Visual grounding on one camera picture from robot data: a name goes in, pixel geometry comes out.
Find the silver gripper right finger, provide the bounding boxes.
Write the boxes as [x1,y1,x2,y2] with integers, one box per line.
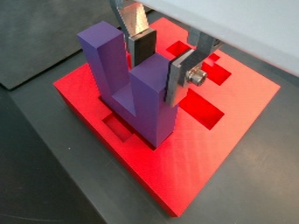
[164,29,222,107]

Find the purple U-shaped block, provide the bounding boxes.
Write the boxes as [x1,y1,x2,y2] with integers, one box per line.
[77,22,178,146]

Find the red board with cutouts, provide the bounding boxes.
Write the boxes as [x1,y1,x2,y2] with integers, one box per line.
[53,18,279,217]

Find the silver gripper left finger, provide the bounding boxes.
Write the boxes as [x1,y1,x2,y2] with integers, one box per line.
[108,0,156,67]

